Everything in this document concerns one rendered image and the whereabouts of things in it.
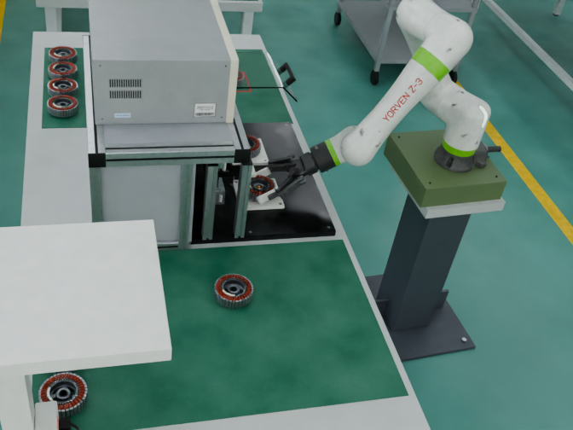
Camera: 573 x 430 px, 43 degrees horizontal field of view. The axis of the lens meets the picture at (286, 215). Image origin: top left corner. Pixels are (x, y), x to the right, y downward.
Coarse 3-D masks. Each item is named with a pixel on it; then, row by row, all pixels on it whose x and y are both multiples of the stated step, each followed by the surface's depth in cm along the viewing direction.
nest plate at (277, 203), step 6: (234, 180) 245; (234, 186) 242; (252, 186) 243; (276, 186) 245; (234, 192) 241; (276, 198) 240; (252, 204) 236; (258, 204) 236; (264, 204) 237; (270, 204) 237; (276, 204) 238; (282, 204) 238
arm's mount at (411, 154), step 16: (400, 144) 265; (416, 144) 266; (432, 144) 268; (400, 160) 263; (416, 160) 258; (432, 160) 260; (400, 176) 264; (416, 176) 252; (432, 176) 253; (448, 176) 254; (464, 176) 255; (480, 176) 257; (496, 176) 258; (416, 192) 253; (432, 192) 249; (448, 192) 251; (464, 192) 254; (480, 192) 256; (496, 192) 259
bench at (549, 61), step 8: (472, 0) 579; (480, 0) 577; (488, 0) 558; (560, 0) 595; (496, 8) 548; (560, 8) 599; (504, 16) 538; (512, 24) 528; (520, 32) 519; (528, 40) 510; (536, 48) 501; (544, 56) 493; (552, 64) 485; (560, 72) 477; (568, 80) 470
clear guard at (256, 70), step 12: (240, 60) 251; (252, 60) 252; (264, 60) 253; (240, 72) 245; (252, 72) 246; (264, 72) 247; (276, 72) 248; (240, 84) 238; (252, 84) 239; (264, 84) 240; (276, 84) 241
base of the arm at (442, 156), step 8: (480, 144) 261; (440, 152) 258; (448, 152) 255; (480, 152) 258; (488, 152) 259; (440, 160) 258; (448, 160) 256; (456, 160) 255; (464, 160) 255; (472, 160) 259; (480, 160) 260; (448, 168) 256; (456, 168) 256; (464, 168) 256
